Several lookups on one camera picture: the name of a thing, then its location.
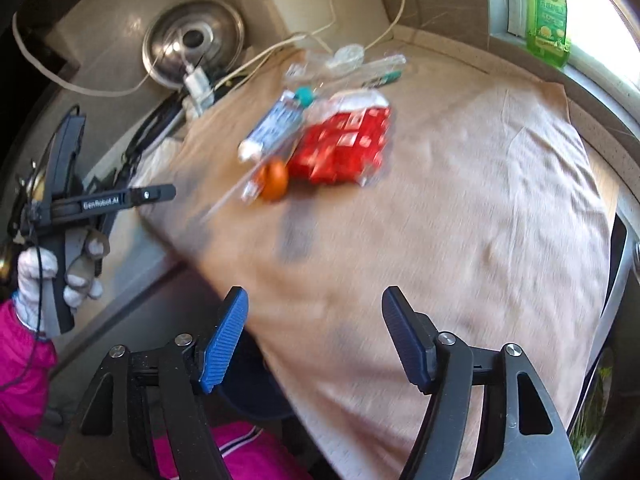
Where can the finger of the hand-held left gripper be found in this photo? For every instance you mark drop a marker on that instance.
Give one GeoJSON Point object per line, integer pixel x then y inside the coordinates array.
{"type": "Point", "coordinates": [150, 193]}

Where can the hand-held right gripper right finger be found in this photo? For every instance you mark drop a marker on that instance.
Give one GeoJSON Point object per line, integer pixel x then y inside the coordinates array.
{"type": "Point", "coordinates": [405, 340]}

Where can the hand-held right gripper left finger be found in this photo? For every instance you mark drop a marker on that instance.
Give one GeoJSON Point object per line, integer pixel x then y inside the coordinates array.
{"type": "Point", "coordinates": [225, 340]}

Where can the clear plastic bag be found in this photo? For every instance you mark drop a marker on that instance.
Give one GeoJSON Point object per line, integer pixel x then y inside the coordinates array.
{"type": "Point", "coordinates": [300, 72]}

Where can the white translucent plastic bag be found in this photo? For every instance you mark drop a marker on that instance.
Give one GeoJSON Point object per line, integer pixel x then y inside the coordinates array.
{"type": "Point", "coordinates": [350, 55]}

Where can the person's left forearm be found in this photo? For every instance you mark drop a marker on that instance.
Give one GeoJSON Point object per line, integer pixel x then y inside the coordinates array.
{"type": "Point", "coordinates": [25, 370]}

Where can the person's left hand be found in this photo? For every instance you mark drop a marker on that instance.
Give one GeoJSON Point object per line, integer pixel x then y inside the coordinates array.
{"type": "Point", "coordinates": [82, 280]}

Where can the black plastic object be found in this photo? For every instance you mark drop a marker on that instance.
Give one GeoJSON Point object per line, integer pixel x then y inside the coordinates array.
{"type": "Point", "coordinates": [150, 130]}

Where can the dark round object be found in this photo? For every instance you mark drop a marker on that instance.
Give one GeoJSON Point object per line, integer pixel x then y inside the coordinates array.
{"type": "Point", "coordinates": [260, 395]}

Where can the long clear stick wrapper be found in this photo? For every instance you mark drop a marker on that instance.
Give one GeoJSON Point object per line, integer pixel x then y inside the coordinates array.
{"type": "Point", "coordinates": [248, 191]}

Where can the beige cloth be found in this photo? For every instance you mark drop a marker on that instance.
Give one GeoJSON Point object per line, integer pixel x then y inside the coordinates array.
{"type": "Point", "coordinates": [425, 235]}

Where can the white charger plug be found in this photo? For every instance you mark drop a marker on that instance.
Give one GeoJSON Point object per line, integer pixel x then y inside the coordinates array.
{"type": "Point", "coordinates": [197, 87]}

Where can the person's pink clothing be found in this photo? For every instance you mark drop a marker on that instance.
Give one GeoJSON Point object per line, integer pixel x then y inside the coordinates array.
{"type": "Point", "coordinates": [240, 455]}

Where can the small orange fruit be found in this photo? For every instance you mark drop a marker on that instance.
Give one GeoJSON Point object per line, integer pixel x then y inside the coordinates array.
{"type": "Point", "coordinates": [274, 180]}

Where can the red snack packet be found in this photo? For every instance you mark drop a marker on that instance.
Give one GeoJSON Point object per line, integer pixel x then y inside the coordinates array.
{"type": "Point", "coordinates": [340, 145]}

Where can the stainless steel sink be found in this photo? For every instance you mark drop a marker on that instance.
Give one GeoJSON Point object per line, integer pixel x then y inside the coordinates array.
{"type": "Point", "coordinates": [620, 280]}

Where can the clear wrapper with teal end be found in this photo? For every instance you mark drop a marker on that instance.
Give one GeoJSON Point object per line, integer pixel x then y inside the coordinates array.
{"type": "Point", "coordinates": [387, 76]}

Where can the green dish soap bottle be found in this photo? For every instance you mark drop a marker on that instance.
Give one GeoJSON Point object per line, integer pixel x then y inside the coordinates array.
{"type": "Point", "coordinates": [547, 15]}

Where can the white window frame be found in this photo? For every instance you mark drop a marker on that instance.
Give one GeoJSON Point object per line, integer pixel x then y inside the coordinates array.
{"type": "Point", "coordinates": [500, 0]}

